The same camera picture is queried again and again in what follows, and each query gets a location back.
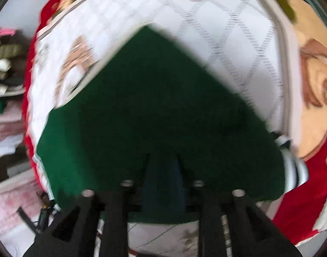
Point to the row of hanging clothes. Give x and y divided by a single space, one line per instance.
8 50

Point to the red floral blanket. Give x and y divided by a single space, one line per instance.
300 211

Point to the white diamond-pattern sheet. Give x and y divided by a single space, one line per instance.
206 18

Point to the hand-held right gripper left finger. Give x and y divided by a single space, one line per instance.
155 184

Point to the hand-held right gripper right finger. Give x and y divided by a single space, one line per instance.
175 184

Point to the green and cream varsity jacket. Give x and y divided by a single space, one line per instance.
152 99

